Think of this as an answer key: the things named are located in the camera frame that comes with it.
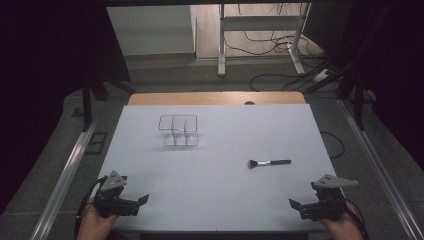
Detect black metal stand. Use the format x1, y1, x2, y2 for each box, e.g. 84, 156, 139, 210
302, 4, 394, 132
80, 73, 137, 132

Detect metal floor rail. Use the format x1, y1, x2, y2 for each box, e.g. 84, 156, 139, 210
30, 121, 98, 240
337, 99, 424, 240

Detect person's left hand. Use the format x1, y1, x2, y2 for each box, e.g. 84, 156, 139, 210
77, 199, 118, 240

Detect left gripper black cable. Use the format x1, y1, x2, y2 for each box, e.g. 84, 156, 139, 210
74, 175, 110, 240

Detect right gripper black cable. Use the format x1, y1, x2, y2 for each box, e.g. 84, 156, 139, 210
343, 198, 370, 240

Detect black cables under desk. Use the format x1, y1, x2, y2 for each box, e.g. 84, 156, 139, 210
222, 3, 325, 61

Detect white desk frame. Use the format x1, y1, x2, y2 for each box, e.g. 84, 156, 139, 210
217, 3, 312, 78

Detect clear acrylic organizer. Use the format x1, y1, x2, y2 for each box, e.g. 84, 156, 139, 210
157, 114, 200, 148

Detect black looped floor cable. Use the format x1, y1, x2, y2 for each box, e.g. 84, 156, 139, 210
319, 130, 346, 160

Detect person's right hand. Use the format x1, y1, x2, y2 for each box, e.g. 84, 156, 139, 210
320, 203, 365, 240

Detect wooden table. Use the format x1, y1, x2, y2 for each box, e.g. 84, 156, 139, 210
128, 91, 307, 107

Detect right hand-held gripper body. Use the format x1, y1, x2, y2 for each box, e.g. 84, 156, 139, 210
298, 174, 360, 222

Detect white power strip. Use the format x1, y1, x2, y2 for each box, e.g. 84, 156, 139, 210
312, 68, 332, 84

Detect black-handled makeup brush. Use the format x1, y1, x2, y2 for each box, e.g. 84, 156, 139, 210
247, 158, 292, 170

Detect black curtain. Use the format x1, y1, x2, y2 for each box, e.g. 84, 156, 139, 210
301, 0, 424, 172
0, 0, 132, 215

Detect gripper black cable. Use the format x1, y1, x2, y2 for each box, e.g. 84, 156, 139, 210
343, 198, 370, 240
74, 175, 110, 240

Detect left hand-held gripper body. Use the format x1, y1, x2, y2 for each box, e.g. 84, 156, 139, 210
92, 170, 141, 218

